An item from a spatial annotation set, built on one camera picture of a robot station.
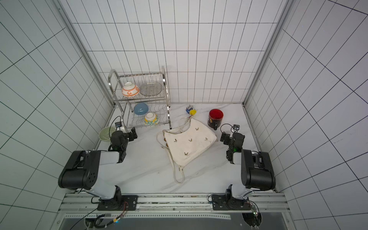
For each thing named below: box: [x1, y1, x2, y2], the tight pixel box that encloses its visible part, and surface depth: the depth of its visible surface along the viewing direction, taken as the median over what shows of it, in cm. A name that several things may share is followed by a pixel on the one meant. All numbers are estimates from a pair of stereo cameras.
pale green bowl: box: [98, 126, 116, 141], surface depth 98 cm
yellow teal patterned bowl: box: [143, 112, 160, 126], surface depth 100 cm
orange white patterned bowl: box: [121, 81, 140, 97], surface depth 87 cm
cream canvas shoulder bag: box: [156, 117, 218, 184], surface depth 94 cm
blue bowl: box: [133, 102, 150, 115], surface depth 109 cm
